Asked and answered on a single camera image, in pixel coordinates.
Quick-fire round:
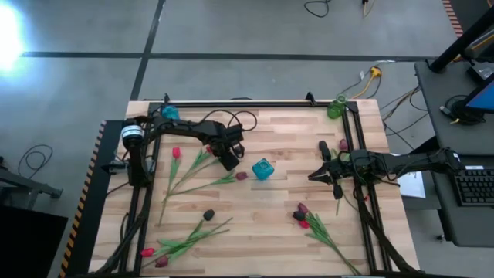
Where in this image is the computer monitor blue screen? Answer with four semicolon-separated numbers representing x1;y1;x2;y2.
462;72;494;115

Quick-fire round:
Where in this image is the small blue glass vase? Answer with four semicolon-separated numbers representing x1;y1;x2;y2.
161;104;181;121

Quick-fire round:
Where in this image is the black table edge panel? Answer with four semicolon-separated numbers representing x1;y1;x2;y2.
63;119;128;278

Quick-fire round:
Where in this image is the yellow floor cable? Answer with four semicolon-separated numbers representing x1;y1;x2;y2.
361;0;377;19

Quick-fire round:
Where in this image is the black aluminium extrusion frame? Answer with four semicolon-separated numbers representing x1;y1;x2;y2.
94;100;420;278

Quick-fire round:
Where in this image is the black rig pole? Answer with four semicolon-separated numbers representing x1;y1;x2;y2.
429;5;494;74

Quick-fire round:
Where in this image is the small grey electronics box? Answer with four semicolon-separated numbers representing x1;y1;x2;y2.
466;61;494;82

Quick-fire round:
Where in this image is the yellow black hazard tape strip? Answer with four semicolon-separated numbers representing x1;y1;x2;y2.
57;120;108;278

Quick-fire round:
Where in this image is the grey metal stand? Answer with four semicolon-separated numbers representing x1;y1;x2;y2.
0;156;63;200

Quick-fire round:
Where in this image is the black floor cable loop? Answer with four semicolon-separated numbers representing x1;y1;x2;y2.
303;0;332;19

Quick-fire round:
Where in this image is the grey yellow equipment box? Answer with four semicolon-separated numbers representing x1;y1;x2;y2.
464;25;494;61

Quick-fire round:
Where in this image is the dark maroon artificial tulip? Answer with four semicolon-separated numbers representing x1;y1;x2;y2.
297;202;354;266
154;216;234;269
331;138;352;217
167;169;249;198

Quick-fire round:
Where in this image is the large teal glass vase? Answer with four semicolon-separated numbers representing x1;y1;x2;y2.
252;157;276;181

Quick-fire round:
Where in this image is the black monitor stand base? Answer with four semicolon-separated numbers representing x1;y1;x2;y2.
443;94;488;127

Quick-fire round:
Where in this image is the grey desk with keyboard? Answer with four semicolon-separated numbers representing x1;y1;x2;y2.
427;154;494;248

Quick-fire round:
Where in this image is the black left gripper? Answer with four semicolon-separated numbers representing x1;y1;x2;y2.
208;121;246;172

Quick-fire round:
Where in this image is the yellow power plug cable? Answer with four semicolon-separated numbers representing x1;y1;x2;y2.
350;66;383;100

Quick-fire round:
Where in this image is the green glass vase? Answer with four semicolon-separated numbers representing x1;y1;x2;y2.
327;93;348;120

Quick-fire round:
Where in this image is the black artificial tulip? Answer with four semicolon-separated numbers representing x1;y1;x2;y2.
165;208;216;266
292;210;350;271

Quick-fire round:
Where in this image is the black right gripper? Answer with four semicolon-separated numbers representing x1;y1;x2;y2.
308;140;374;201

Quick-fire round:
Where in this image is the white paper sheet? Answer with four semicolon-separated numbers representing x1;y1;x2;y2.
396;169;427;200

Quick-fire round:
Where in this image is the grey standing desk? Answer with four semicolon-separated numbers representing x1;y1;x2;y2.
414;59;494;156

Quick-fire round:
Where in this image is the large black panel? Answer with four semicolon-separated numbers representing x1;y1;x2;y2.
0;204;69;278

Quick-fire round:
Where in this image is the black coiled floor cable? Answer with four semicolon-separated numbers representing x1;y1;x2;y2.
17;144;54;181

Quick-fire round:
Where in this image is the black computer keyboard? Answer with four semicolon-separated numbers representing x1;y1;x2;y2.
452;164;494;208

